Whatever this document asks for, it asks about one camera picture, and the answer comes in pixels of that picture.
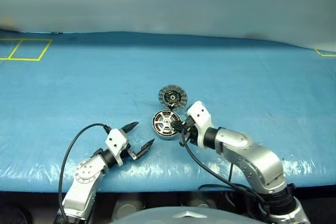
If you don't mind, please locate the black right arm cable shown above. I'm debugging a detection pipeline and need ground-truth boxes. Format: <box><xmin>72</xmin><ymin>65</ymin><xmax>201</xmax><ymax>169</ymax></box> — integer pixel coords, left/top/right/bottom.
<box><xmin>181</xmin><ymin>129</ymin><xmax>272</xmax><ymax>218</ymax></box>

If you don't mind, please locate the blue plastic table cover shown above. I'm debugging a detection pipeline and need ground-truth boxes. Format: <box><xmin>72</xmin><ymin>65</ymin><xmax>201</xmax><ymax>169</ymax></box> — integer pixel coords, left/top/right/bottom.
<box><xmin>0</xmin><ymin>28</ymin><xmax>336</xmax><ymax>193</ymax></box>

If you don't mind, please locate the grey rounded shape under table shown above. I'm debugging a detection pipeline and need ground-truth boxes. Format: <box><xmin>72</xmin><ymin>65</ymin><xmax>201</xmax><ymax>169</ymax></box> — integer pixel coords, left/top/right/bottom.
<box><xmin>112</xmin><ymin>198</ymin><xmax>145</xmax><ymax>222</ymax></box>
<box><xmin>181</xmin><ymin>197</ymin><xmax>218</xmax><ymax>209</ymax></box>

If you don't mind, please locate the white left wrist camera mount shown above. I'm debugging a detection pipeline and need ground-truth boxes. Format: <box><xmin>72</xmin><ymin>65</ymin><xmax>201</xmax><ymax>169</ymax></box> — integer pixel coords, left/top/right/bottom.
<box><xmin>105</xmin><ymin>127</ymin><xmax>130</xmax><ymax>167</ymax></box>

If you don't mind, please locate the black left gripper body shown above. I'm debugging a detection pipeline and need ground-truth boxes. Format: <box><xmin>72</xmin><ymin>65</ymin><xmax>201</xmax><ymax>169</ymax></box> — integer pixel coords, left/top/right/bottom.
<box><xmin>122</xmin><ymin>135</ymin><xmax>134</xmax><ymax>161</ymax></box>

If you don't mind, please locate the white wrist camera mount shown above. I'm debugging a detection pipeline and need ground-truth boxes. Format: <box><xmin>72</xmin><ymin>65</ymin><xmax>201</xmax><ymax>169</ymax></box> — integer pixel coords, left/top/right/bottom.
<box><xmin>186</xmin><ymin>100</ymin><xmax>215</xmax><ymax>149</ymax></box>
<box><xmin>105</xmin><ymin>127</ymin><xmax>130</xmax><ymax>167</ymax></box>

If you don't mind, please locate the black spoked motor rotor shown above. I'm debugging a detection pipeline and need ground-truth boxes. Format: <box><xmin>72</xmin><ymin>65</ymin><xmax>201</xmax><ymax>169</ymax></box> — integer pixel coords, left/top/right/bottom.
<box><xmin>152</xmin><ymin>110</ymin><xmax>183</xmax><ymax>137</ymax></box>

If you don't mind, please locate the grey robot torso shell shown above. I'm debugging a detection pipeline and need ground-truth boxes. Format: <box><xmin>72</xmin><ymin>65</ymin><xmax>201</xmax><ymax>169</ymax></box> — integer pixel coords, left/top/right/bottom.
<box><xmin>110</xmin><ymin>206</ymin><xmax>238</xmax><ymax>224</ymax></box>

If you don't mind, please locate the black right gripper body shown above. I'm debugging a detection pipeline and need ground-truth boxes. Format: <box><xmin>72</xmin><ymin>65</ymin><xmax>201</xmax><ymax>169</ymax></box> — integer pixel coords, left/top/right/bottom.
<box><xmin>180</xmin><ymin>116</ymin><xmax>198</xmax><ymax>146</ymax></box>

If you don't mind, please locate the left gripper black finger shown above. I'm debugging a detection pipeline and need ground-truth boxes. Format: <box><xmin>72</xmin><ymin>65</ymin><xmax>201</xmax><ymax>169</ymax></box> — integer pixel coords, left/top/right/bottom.
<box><xmin>128</xmin><ymin>138</ymin><xmax>155</xmax><ymax>161</ymax></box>
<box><xmin>121</xmin><ymin>121</ymin><xmax>140</xmax><ymax>134</ymax></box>

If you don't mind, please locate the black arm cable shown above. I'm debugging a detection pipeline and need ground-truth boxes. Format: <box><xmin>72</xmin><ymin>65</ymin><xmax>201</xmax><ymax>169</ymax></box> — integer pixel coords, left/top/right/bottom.
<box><xmin>181</xmin><ymin>129</ymin><xmax>272</xmax><ymax>218</ymax></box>
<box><xmin>58</xmin><ymin>123</ymin><xmax>112</xmax><ymax>224</ymax></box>

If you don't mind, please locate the silver motor rotor disc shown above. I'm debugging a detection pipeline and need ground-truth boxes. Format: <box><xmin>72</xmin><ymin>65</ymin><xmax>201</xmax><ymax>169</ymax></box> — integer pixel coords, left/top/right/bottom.
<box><xmin>157</xmin><ymin>83</ymin><xmax>188</xmax><ymax>110</ymax></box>

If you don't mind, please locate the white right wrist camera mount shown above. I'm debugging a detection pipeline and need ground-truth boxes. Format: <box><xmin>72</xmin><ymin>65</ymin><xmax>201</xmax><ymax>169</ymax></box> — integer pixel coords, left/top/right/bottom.
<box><xmin>186</xmin><ymin>100</ymin><xmax>215</xmax><ymax>149</ymax></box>

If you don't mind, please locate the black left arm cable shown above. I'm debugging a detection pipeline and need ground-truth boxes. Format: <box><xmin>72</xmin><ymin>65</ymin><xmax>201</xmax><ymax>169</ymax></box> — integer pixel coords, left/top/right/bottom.
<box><xmin>58</xmin><ymin>123</ymin><xmax>112</xmax><ymax>224</ymax></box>

